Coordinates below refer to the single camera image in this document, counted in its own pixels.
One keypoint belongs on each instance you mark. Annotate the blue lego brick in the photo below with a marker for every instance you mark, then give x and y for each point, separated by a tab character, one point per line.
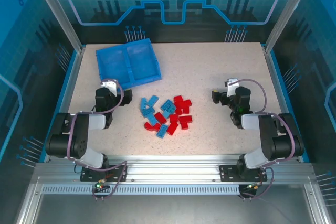
172	108
166	104
166	115
162	131
144	102
151	119
148	111
153	100

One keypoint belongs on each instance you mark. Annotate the small red lego brick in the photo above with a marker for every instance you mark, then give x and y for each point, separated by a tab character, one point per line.
148	126
157	127
184	126

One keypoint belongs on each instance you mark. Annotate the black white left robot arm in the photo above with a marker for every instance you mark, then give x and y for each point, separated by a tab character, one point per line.
81	142

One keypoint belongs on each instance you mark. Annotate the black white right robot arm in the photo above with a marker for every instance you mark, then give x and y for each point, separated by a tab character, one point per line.
281	145

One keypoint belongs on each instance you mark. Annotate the blue two-compartment tray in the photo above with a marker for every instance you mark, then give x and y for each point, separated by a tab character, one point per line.
141	61

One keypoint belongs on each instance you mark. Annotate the long red lego brick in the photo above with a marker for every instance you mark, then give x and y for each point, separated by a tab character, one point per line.
186	119

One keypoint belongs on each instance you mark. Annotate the blue table edge strip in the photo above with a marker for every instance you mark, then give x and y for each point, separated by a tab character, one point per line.
69	72
279	77

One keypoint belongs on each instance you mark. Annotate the connector with green light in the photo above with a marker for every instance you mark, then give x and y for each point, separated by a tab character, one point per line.
253	186
99	186

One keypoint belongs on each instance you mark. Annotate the grey metal panel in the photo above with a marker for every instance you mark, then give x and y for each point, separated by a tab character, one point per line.
170	211

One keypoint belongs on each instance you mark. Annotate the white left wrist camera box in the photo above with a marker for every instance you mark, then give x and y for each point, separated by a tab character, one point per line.
110	85

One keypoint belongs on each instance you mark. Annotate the aluminium side rail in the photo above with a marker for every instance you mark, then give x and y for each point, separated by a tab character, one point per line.
76	72

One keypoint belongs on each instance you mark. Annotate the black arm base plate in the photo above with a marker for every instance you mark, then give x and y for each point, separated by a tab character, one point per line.
228	173
86	175

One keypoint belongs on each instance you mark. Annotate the long aluminium base rail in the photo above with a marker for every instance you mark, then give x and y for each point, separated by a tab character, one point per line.
170	169

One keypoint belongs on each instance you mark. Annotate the aluminium corner post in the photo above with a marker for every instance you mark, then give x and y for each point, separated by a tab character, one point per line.
63	16
290	11

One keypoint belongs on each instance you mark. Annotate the aluminium frame bar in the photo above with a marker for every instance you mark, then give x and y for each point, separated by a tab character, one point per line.
29	203
315	203

